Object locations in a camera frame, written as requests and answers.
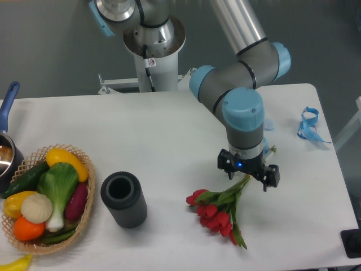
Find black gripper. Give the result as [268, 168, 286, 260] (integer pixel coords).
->
[217, 149, 280, 192]

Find red tulip bouquet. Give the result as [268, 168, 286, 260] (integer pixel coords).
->
[186, 175, 252, 249]

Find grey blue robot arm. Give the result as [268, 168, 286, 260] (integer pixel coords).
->
[89, 1, 291, 188]

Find small translucent blue cap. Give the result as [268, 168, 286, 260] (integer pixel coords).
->
[263, 119, 275, 131]

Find blue ribbon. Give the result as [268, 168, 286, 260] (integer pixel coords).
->
[297, 107, 331, 143]

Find black device at edge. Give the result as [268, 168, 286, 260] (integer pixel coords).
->
[340, 229, 360, 259]

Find dark grey ribbed vase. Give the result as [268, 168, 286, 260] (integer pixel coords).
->
[100, 171, 147, 229]

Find purple sweet potato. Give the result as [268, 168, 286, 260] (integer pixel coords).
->
[65, 182, 87, 221]

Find green bok choy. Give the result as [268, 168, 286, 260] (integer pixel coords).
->
[37, 162, 78, 233]

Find green beans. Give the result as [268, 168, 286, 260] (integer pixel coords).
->
[41, 225, 77, 246]

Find white garlic bulb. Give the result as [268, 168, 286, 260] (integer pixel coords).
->
[21, 193, 53, 224]

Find woven wicker basket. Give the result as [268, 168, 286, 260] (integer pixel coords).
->
[1, 144, 96, 255]

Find green cucumber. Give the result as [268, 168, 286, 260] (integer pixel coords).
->
[2, 161, 49, 199]

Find orange fruit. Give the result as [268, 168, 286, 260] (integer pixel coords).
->
[13, 216, 45, 241]

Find yellow bell pepper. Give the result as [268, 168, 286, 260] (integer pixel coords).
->
[3, 191, 36, 218]

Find yellow banana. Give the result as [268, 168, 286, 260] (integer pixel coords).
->
[1, 254, 33, 271]

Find white frame at right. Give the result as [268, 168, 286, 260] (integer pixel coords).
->
[333, 97, 360, 152]

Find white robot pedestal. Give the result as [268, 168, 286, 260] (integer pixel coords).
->
[99, 15, 186, 94]

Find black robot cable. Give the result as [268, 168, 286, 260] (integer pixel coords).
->
[142, 44, 156, 93]

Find blue handled saucepan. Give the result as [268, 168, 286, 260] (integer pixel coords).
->
[1, 81, 24, 193]

